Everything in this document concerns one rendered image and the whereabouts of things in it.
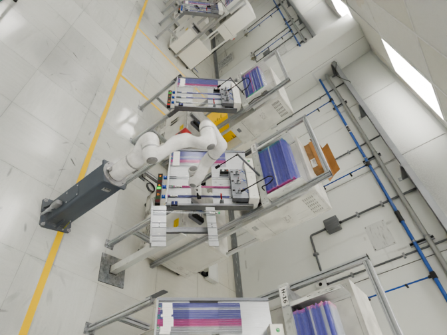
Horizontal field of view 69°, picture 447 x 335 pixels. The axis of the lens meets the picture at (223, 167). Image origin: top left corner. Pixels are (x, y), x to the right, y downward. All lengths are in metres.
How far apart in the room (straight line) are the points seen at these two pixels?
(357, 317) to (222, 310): 0.79
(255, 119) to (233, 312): 2.34
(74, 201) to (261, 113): 2.27
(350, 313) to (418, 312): 1.37
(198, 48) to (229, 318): 5.62
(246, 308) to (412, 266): 1.89
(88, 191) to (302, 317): 1.60
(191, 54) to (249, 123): 3.38
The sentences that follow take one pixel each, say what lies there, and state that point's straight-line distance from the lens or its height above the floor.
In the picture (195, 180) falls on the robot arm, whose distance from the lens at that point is 2.38.
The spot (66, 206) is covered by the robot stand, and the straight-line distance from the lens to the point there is 2.62.
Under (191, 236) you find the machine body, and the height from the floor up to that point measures 0.58.
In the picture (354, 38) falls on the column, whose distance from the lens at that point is 5.71.
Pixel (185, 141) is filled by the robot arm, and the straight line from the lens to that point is 2.12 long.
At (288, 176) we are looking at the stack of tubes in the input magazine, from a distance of 2.59.
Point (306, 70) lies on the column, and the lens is 5.68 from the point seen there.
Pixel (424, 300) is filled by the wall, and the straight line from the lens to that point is 3.50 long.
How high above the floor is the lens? 2.20
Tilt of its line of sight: 22 degrees down
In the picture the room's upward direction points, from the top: 59 degrees clockwise
